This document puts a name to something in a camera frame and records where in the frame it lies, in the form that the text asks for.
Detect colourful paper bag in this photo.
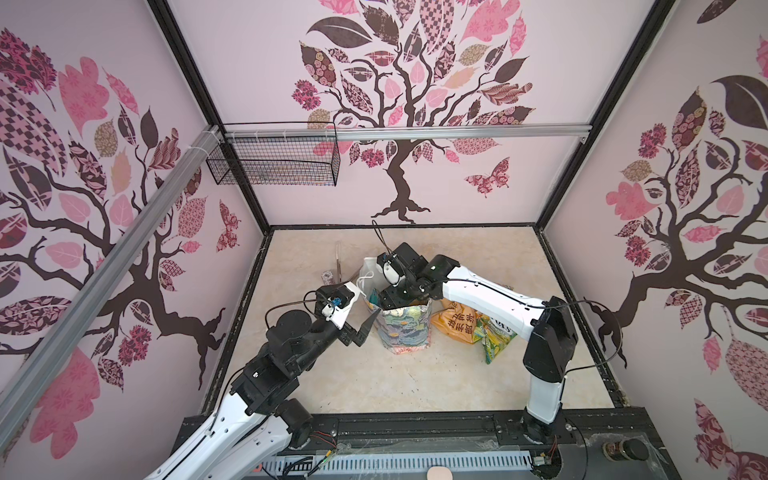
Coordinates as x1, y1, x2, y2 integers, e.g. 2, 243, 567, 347
355, 257, 433, 355

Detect orange snack bag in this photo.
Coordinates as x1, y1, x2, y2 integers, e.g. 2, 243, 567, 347
430, 299, 484, 344

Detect green snack bag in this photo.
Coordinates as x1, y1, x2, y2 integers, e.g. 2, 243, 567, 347
473, 315, 516, 365

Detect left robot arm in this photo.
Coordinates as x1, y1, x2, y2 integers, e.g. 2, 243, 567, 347
148, 309, 380, 479

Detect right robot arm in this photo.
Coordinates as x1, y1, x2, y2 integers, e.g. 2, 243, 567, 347
376, 243, 578, 444

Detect small glass jar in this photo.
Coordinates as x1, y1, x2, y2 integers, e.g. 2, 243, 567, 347
321, 270, 335, 285

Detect metal tongs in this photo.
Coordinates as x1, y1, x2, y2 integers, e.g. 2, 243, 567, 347
334, 241, 343, 284

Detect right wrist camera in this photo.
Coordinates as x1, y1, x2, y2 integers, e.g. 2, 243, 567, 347
380, 254, 402, 286

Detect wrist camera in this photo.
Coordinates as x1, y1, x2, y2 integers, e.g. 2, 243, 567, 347
314, 282, 363, 330
380, 254, 402, 286

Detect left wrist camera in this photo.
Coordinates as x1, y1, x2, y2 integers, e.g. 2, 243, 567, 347
314, 282, 363, 330

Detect white slotted cable duct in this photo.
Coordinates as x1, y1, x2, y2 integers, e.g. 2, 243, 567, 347
253, 451, 533, 479

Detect black wire basket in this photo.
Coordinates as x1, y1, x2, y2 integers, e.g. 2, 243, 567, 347
206, 120, 341, 187

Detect back aluminium rail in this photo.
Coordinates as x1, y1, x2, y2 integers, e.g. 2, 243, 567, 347
225, 123, 592, 142

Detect aluminium rail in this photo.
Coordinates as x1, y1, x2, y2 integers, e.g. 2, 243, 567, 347
225, 123, 592, 142
1, 125, 221, 448

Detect left aluminium rail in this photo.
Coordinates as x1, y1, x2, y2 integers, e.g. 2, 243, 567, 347
1, 125, 221, 448

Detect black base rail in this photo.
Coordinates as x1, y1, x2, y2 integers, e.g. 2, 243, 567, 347
173, 407, 681, 479

